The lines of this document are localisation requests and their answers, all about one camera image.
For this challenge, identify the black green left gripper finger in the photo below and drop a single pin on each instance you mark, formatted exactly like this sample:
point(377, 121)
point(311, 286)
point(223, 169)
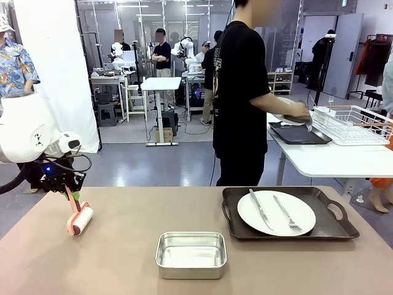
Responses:
point(67, 192)
point(76, 194)

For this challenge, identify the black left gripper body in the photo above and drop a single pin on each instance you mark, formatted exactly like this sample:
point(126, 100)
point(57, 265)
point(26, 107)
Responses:
point(58, 181)

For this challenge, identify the pink lint roller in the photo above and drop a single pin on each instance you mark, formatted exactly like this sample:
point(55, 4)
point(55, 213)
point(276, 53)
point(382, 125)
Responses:
point(80, 219)

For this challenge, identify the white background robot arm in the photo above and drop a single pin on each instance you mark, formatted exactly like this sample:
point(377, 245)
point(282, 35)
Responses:
point(187, 49)
point(117, 55)

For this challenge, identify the person's right forearm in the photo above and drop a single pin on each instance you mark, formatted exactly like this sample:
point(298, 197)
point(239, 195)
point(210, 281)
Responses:
point(273, 104)

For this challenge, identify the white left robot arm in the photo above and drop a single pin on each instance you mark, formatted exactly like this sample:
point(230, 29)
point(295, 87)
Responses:
point(21, 129)

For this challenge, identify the person's right hand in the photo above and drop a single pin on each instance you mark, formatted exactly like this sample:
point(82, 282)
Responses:
point(300, 110)

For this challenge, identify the grey plastic stool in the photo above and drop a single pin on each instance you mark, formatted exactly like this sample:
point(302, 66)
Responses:
point(107, 113)

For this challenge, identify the cardboard box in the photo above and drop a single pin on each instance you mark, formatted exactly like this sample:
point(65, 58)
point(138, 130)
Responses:
point(164, 135)

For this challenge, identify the white step stool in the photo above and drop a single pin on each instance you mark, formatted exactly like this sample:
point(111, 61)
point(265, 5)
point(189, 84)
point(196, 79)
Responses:
point(135, 101)

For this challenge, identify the person in floral shirt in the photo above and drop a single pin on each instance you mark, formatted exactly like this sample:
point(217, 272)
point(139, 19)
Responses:
point(15, 67)

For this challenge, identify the rectangular metal container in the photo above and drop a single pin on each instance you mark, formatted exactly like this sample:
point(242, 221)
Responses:
point(190, 258)

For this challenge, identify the white standing desk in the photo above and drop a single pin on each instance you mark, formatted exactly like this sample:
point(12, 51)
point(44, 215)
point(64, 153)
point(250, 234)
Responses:
point(161, 83)

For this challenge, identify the bystander with crossed arms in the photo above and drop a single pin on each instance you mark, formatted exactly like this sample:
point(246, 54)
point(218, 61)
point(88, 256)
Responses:
point(161, 55)

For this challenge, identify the bystander in black seen from behind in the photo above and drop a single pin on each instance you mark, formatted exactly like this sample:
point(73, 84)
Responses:
point(210, 80)

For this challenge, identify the silver table knife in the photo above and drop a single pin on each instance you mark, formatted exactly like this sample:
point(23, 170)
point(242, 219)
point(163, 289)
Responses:
point(261, 210)

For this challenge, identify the person in black t-shirt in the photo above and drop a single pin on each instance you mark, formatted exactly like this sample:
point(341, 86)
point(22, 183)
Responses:
point(239, 92)

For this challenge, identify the silver fork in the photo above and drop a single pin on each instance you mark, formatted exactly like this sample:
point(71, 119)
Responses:
point(288, 218)

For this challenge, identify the wooden shoe shelf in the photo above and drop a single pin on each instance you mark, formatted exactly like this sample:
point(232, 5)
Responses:
point(281, 81)

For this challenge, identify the white side table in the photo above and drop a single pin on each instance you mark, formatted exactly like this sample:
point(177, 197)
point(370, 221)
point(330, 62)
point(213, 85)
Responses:
point(337, 159)

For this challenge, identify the clear wine glass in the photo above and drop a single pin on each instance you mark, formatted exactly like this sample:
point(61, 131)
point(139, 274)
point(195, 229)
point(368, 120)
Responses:
point(331, 99)

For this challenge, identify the grey door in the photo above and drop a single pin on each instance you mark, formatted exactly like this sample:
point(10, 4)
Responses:
point(344, 55)

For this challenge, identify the clothes rack with garments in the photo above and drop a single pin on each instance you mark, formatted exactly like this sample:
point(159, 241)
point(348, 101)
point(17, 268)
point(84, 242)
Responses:
point(376, 61)

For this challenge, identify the person in light blue top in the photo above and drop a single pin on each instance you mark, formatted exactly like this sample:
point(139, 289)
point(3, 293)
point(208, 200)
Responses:
point(389, 86)

